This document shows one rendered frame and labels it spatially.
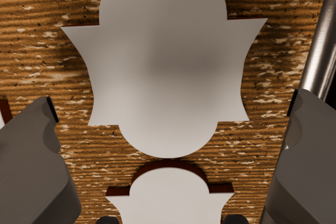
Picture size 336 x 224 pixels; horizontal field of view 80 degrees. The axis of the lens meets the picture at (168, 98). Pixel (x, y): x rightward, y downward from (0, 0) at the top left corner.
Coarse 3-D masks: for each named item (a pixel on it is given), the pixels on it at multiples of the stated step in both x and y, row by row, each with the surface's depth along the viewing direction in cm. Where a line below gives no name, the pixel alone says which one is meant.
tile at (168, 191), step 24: (144, 168) 17; (168, 168) 17; (192, 168) 17; (120, 192) 19; (144, 192) 18; (168, 192) 18; (192, 192) 18; (216, 192) 18; (144, 216) 20; (168, 216) 20; (192, 216) 20; (216, 216) 20
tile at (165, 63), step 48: (144, 0) 11; (192, 0) 11; (96, 48) 12; (144, 48) 12; (192, 48) 12; (240, 48) 12; (96, 96) 14; (144, 96) 14; (192, 96) 14; (240, 96) 14; (144, 144) 15; (192, 144) 15
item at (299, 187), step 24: (312, 96) 9; (312, 120) 8; (288, 144) 9; (312, 144) 7; (288, 168) 6; (312, 168) 6; (288, 192) 5; (312, 192) 5; (288, 216) 6; (312, 216) 5
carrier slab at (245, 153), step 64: (0, 0) 12; (64, 0) 12; (256, 0) 12; (320, 0) 12; (0, 64) 14; (64, 64) 14; (256, 64) 13; (64, 128) 16; (256, 128) 16; (256, 192) 19
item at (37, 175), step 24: (48, 96) 10; (24, 120) 9; (48, 120) 9; (0, 144) 7; (24, 144) 7; (48, 144) 8; (0, 168) 6; (24, 168) 6; (48, 168) 6; (0, 192) 6; (24, 192) 6; (48, 192) 6; (72, 192) 6; (0, 216) 5; (24, 216) 5; (48, 216) 5; (72, 216) 6
